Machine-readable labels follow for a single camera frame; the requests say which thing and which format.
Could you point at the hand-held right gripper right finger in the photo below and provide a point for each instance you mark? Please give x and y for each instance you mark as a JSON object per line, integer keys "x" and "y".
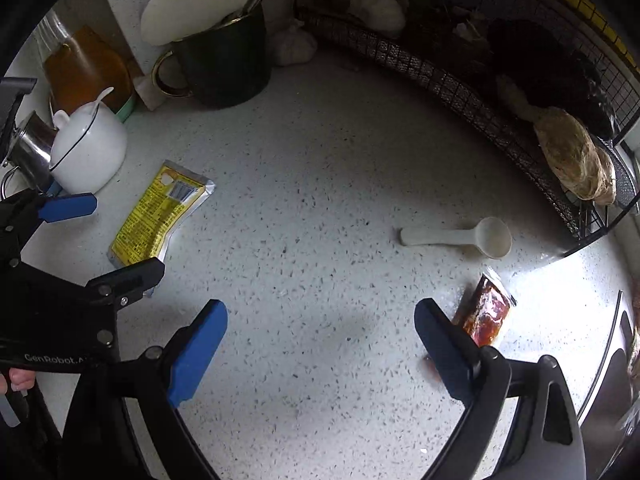
{"x": 442, "y": 347}

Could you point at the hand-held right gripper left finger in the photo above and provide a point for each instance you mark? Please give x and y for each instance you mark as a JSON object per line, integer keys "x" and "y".
{"x": 197, "y": 350}

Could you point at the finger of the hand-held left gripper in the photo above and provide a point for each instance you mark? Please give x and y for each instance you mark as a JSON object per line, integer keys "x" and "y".
{"x": 127, "y": 280}
{"x": 67, "y": 208}

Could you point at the red sauce sachet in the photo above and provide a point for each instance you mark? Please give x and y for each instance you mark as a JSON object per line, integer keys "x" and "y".
{"x": 482, "y": 315}

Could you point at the yellow foil sachet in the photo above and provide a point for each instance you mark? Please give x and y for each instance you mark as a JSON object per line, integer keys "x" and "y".
{"x": 150, "y": 215}

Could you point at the person's left hand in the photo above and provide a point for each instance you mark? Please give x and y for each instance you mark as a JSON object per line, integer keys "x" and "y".
{"x": 17, "y": 381}

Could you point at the white lidded sugar jar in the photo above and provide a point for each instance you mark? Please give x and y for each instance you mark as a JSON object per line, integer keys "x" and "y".
{"x": 87, "y": 152}

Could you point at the stainless steel pot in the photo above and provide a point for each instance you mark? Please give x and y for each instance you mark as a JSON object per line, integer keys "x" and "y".
{"x": 32, "y": 145}

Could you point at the green plastic tray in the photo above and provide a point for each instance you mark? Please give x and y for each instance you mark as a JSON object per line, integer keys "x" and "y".
{"x": 126, "y": 109}

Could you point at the white plastic spoon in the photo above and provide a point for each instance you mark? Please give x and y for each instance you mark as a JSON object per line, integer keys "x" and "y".
{"x": 492, "y": 237}

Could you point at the cooking oil bottle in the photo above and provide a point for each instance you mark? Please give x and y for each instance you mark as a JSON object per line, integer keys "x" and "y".
{"x": 85, "y": 72}

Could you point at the stainless steel sink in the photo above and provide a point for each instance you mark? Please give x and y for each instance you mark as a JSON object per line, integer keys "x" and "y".
{"x": 615, "y": 385}

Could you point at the ginger root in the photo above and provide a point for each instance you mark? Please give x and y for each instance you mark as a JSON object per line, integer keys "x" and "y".
{"x": 570, "y": 155}

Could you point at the white flat ladle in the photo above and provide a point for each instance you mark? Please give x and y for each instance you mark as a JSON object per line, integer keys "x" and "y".
{"x": 190, "y": 7}

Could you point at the garlic bulb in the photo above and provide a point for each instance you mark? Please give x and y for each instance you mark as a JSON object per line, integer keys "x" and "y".
{"x": 295, "y": 45}
{"x": 375, "y": 5}

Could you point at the dark dotted bag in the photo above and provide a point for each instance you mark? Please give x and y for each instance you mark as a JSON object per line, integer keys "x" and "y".
{"x": 540, "y": 65}

